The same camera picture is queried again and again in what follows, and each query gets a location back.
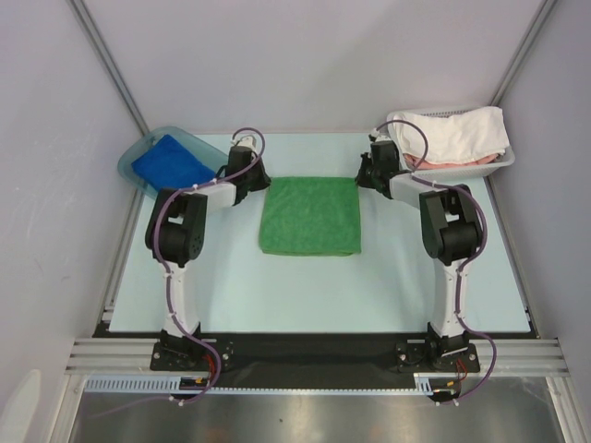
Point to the translucent blue plastic tray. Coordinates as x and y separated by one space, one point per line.
202 150

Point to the blue folded towel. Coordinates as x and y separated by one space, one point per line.
168 164

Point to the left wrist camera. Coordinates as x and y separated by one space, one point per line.
247 141

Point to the white slotted cable duct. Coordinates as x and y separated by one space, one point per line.
177 385

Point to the green microfiber towel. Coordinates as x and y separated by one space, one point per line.
311 217

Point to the white towel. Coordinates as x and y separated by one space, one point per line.
465 137

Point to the aluminium rail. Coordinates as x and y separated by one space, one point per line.
515 358

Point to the white plastic basket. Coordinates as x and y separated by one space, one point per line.
503 160

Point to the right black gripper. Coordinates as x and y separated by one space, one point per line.
367 175

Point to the left aluminium frame post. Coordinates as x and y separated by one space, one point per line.
99 45

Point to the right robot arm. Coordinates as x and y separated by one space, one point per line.
452 234

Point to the right aluminium frame post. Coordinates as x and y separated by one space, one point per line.
526 45

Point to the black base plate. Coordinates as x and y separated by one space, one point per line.
328 361

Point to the pink towel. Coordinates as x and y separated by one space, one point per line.
415 163

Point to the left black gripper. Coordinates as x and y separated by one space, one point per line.
264 180

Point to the aluminium frame post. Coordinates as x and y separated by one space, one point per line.
99 45
526 45

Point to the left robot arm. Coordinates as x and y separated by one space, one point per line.
176 236

